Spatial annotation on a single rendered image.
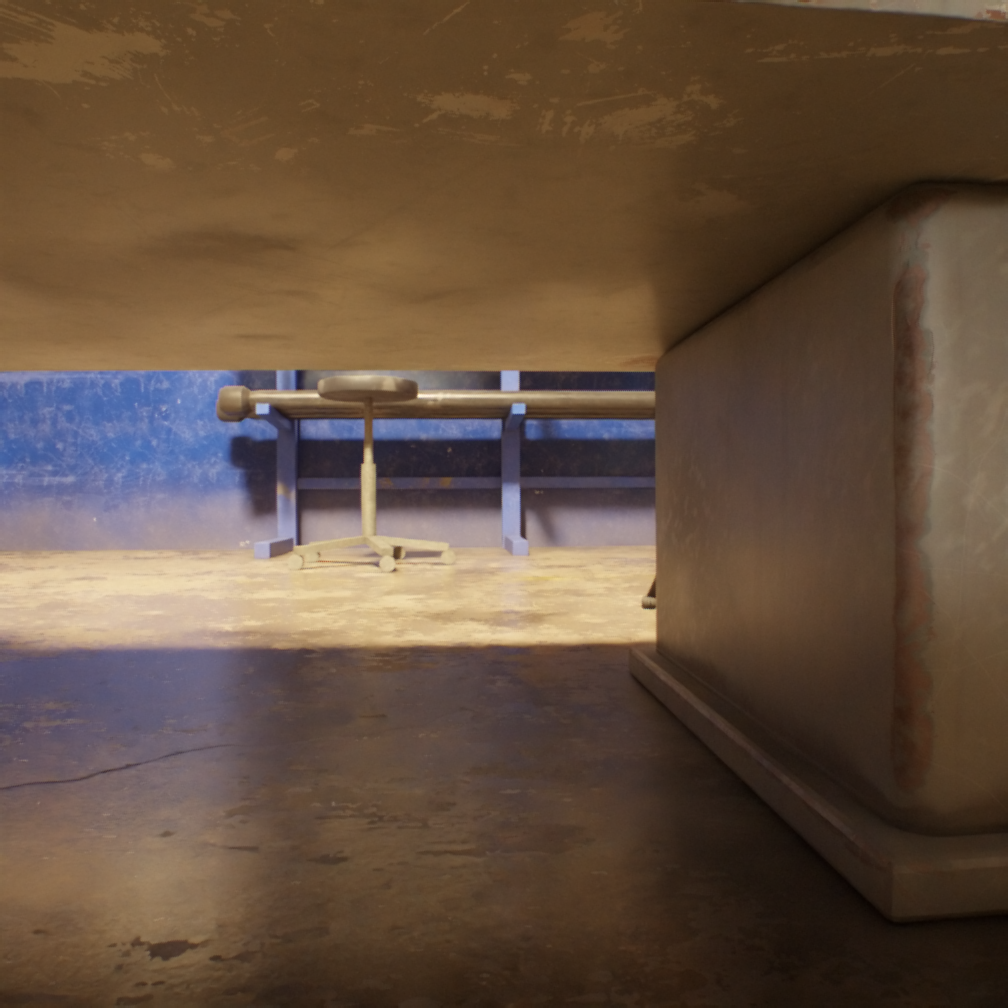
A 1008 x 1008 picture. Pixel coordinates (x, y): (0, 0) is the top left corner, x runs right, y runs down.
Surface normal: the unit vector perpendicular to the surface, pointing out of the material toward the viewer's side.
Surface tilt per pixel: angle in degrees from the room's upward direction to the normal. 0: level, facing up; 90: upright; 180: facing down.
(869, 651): 90
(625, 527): 90
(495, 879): 0
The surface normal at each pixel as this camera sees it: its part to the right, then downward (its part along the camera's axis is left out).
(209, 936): 0.00, -1.00
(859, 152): 0.00, 1.00
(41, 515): 0.07, 0.00
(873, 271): -1.00, 0.00
